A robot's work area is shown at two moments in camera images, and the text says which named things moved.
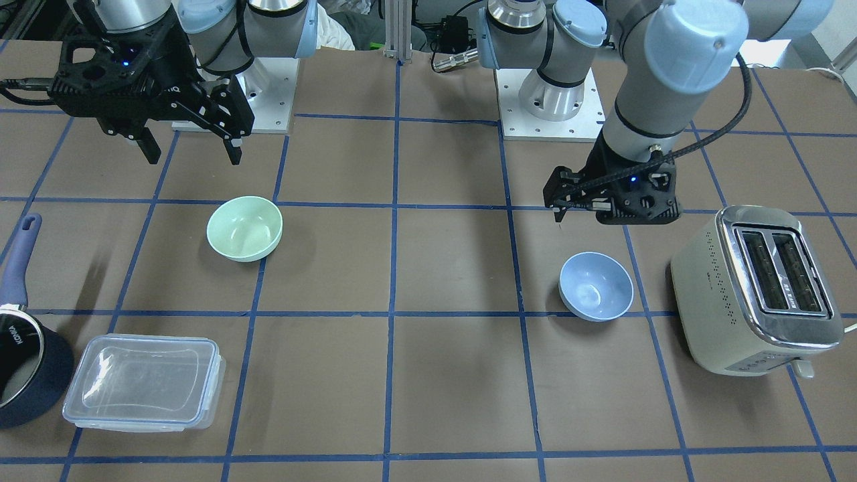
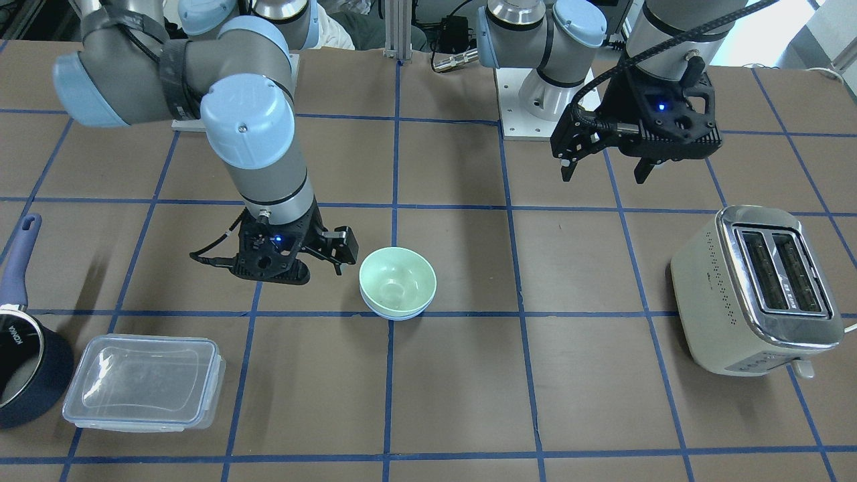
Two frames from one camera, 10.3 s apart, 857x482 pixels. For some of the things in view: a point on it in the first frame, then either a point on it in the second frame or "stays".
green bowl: x=246 y=228 → x=398 y=280
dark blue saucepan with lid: x=36 y=368 stays
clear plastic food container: x=144 y=382 stays
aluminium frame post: x=398 y=30 stays
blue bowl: x=595 y=287 → x=394 y=318
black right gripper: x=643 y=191 → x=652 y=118
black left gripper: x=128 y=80 → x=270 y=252
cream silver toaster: x=752 y=294 stays
